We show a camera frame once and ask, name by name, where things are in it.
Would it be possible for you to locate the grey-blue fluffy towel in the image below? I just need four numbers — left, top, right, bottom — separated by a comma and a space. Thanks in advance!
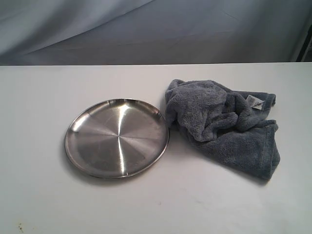
165, 79, 280, 181

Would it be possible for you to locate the dark vertical stand post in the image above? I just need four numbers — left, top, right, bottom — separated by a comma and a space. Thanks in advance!
296, 35, 312, 62

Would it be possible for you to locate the grey fabric backdrop curtain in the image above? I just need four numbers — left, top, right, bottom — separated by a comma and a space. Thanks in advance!
0, 0, 312, 65

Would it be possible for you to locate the round stainless steel plate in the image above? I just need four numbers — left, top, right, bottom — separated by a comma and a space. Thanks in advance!
64, 98, 170, 179

